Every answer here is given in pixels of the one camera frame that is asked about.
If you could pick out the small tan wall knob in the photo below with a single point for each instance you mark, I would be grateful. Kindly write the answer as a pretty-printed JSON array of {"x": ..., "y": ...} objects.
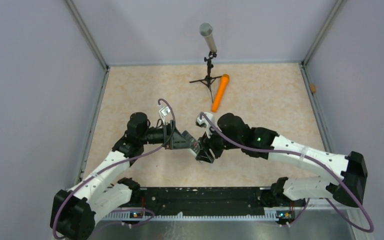
[{"x": 312, "y": 88}]

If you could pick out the orange microphone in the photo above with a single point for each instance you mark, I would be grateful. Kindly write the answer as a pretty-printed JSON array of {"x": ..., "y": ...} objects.
[{"x": 224, "y": 81}]

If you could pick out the white cable duct strip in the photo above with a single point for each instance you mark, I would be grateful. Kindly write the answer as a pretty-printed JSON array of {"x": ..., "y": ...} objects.
[{"x": 126, "y": 216}]

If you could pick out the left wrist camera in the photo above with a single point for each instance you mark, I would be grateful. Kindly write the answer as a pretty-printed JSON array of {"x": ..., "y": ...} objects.
[{"x": 164, "y": 111}]

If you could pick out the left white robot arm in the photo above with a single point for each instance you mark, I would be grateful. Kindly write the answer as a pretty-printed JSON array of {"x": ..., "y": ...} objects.
[{"x": 76, "y": 212}]

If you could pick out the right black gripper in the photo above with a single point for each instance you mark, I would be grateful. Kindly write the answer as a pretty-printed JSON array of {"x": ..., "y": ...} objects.
[{"x": 207, "y": 154}]

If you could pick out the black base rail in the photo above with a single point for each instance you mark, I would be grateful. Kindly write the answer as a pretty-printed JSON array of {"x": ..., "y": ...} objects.
[{"x": 203, "y": 201}]

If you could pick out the black tripod mic stand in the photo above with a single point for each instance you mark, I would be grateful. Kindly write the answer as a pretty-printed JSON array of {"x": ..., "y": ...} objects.
[{"x": 208, "y": 80}]

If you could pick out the grey microphone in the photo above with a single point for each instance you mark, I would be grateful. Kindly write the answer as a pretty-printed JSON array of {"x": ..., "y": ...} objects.
[{"x": 206, "y": 31}]

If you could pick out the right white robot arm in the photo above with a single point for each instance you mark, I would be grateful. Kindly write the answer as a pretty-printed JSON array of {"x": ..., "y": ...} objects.
[{"x": 339, "y": 177}]

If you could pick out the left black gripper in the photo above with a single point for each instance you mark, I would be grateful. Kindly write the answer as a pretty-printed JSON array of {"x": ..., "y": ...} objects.
[{"x": 178, "y": 141}]

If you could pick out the white remote control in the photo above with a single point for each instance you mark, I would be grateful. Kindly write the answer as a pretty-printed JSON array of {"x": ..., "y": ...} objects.
[{"x": 195, "y": 150}]

